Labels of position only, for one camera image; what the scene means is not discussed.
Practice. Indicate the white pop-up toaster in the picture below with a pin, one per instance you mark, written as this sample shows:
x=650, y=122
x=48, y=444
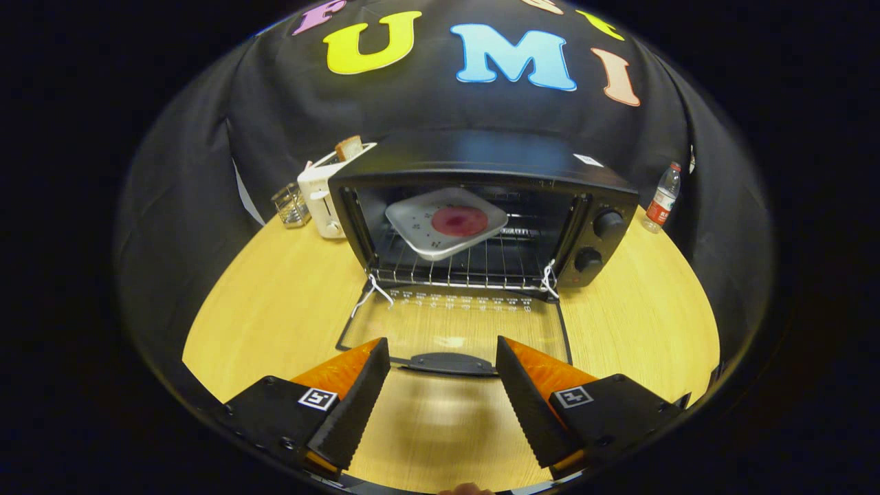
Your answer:
x=320, y=199

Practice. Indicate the round pink food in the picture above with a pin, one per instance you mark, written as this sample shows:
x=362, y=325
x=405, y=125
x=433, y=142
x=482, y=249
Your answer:
x=459, y=221

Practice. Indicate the black toaster oven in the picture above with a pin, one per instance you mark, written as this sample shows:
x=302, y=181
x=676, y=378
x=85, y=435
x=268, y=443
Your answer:
x=481, y=155

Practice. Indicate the white square plate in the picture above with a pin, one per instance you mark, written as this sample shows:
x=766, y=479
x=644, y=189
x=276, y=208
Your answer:
x=412, y=220

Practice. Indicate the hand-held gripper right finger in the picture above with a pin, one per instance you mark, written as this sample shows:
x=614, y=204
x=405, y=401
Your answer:
x=529, y=409

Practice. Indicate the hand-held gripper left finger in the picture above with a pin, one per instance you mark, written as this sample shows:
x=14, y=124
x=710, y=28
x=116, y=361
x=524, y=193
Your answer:
x=354, y=409

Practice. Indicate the clear water bottle red label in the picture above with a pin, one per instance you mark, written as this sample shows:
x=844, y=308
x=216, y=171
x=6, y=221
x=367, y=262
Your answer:
x=662, y=203

